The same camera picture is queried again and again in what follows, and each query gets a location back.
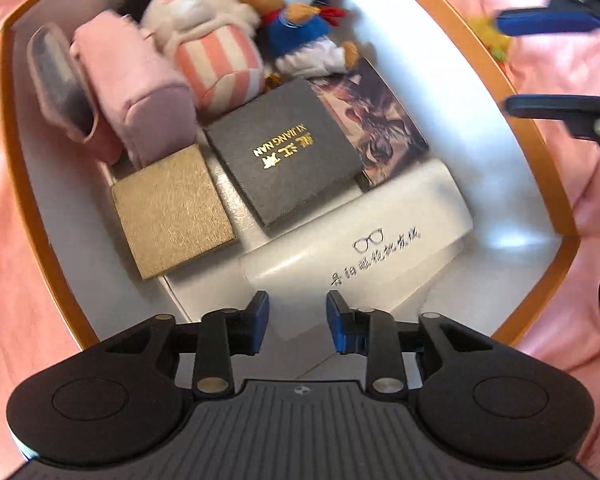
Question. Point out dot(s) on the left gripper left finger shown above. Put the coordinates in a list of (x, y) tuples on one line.
[(223, 334)]

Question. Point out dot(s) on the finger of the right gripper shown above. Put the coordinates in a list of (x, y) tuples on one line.
[(580, 114), (555, 17)]

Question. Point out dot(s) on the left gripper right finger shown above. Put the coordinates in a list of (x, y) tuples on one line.
[(372, 334)]

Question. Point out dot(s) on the white glasses case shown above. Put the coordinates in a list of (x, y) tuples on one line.
[(376, 250)]

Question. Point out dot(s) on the gold gift box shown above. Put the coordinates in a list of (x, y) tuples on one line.
[(171, 213)]

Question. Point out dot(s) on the dark grey gift box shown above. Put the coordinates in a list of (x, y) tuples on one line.
[(283, 150)]

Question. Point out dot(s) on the pink fabric pouch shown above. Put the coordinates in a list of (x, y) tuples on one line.
[(145, 100)]

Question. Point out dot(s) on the pink card wallet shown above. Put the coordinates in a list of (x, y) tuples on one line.
[(66, 97)]

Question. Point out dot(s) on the yellow round toy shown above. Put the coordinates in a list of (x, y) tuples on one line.
[(493, 40)]

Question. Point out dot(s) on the orange cardboard storage box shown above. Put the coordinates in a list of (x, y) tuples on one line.
[(518, 252)]

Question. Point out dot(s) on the illustrated card pack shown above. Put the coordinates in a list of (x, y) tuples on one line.
[(373, 120)]

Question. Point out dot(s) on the white striped plush toy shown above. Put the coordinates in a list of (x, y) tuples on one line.
[(211, 42)]

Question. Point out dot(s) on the brown sailor plush toy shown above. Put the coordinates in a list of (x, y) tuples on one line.
[(297, 32)]

